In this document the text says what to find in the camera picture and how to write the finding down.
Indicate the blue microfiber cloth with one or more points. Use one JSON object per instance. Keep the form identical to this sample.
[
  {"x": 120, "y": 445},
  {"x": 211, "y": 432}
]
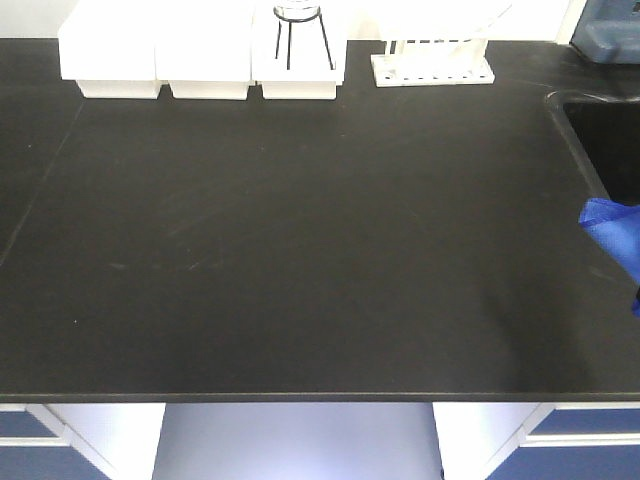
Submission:
[{"x": 615, "y": 228}]

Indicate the right white storage box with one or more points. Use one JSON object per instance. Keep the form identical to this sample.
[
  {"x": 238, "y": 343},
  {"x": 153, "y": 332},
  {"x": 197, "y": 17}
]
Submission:
[{"x": 310, "y": 76}]

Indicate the white storage box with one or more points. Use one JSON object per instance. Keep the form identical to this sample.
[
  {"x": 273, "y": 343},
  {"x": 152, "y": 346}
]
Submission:
[
  {"x": 108, "y": 49},
  {"x": 310, "y": 76},
  {"x": 203, "y": 49}
]

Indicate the white test tube rack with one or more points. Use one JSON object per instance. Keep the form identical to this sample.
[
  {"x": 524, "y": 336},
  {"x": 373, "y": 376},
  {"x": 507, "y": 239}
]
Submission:
[{"x": 435, "y": 43}]

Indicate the middle white storage box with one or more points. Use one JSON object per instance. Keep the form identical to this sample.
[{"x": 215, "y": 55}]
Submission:
[{"x": 203, "y": 49}]

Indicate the left white storage box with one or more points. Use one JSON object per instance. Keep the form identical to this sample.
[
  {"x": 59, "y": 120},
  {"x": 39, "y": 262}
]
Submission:
[{"x": 108, "y": 49}]

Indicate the black sink basin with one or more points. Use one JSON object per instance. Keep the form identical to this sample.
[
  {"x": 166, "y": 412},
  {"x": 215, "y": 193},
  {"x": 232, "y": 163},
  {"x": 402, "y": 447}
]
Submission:
[{"x": 602, "y": 134}]

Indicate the right blue cabinet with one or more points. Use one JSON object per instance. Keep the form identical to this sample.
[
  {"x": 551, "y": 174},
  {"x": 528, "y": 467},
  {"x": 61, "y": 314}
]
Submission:
[{"x": 589, "y": 440}]

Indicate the blue cabinet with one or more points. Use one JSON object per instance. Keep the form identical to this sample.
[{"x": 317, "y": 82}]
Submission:
[
  {"x": 589, "y": 440},
  {"x": 37, "y": 444}
]

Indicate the left blue cabinet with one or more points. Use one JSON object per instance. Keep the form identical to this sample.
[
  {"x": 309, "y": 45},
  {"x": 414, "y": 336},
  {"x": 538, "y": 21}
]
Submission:
[{"x": 37, "y": 444}]

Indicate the blue container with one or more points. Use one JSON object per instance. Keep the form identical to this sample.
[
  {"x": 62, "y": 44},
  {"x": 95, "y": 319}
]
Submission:
[{"x": 608, "y": 32}]

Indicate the black wire tripod stand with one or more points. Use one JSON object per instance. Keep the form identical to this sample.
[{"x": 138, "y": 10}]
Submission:
[{"x": 298, "y": 12}]

